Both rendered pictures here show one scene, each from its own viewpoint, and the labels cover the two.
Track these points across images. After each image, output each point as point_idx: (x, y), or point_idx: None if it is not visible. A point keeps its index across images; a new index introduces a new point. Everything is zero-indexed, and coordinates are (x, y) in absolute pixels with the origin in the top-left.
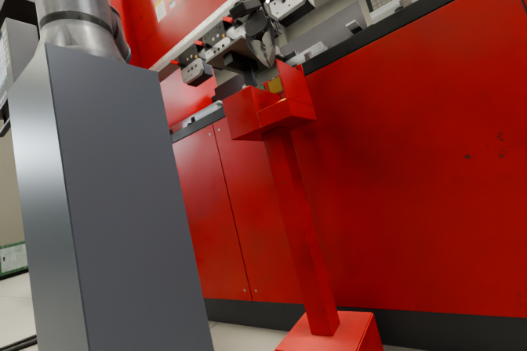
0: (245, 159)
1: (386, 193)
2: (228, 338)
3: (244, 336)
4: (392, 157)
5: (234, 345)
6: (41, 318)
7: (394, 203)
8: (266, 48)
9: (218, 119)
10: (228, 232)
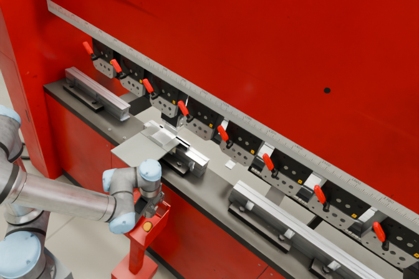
0: None
1: (183, 249)
2: (96, 222)
3: (104, 224)
4: (192, 246)
5: (98, 230)
6: None
7: (184, 253)
8: (146, 215)
9: (115, 146)
10: None
